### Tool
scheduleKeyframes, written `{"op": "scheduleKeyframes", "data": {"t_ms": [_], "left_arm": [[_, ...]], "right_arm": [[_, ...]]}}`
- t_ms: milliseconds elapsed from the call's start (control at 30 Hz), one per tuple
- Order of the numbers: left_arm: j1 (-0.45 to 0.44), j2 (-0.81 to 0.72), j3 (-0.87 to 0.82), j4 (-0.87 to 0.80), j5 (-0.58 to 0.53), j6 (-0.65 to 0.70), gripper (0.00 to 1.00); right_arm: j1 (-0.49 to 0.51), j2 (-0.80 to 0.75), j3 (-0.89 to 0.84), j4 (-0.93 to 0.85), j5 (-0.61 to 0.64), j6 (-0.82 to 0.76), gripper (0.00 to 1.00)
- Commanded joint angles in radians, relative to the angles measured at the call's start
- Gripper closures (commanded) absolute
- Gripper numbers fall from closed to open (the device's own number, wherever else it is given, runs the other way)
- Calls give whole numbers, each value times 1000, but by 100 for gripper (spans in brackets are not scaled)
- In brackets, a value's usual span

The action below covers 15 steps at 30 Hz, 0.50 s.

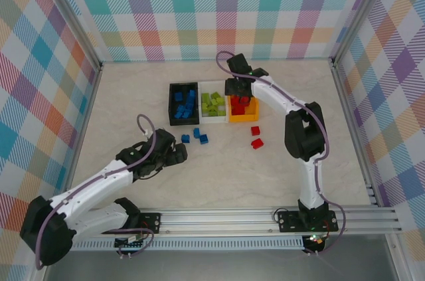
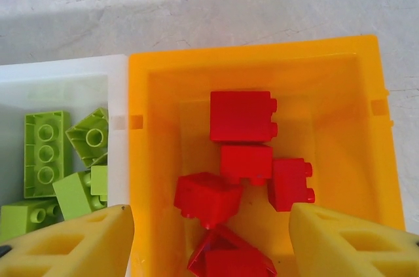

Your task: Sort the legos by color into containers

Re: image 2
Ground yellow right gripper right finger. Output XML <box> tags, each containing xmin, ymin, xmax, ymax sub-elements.
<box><xmin>287</xmin><ymin>203</ymin><xmax>419</xmax><ymax>277</ymax></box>

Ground long red lego brick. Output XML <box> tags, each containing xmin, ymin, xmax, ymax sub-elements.
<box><xmin>187</xmin><ymin>224</ymin><xmax>278</xmax><ymax>277</ymax></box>

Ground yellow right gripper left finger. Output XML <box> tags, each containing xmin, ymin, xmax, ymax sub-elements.
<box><xmin>0</xmin><ymin>204</ymin><xmax>136</xmax><ymax>277</ymax></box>

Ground white plastic bin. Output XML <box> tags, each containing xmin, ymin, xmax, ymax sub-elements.
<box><xmin>0</xmin><ymin>54</ymin><xmax>130</xmax><ymax>277</ymax></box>

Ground long green lego brick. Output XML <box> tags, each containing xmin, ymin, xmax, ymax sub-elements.
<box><xmin>23</xmin><ymin>110</ymin><xmax>73</xmax><ymax>198</ymax></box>

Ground yellow plastic bin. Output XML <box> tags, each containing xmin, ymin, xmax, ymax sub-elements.
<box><xmin>128</xmin><ymin>34</ymin><xmax>407</xmax><ymax>277</ymax></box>

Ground tall red lego brick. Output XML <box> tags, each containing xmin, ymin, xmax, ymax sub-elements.
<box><xmin>209</xmin><ymin>90</ymin><xmax>279</xmax><ymax>143</ymax></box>

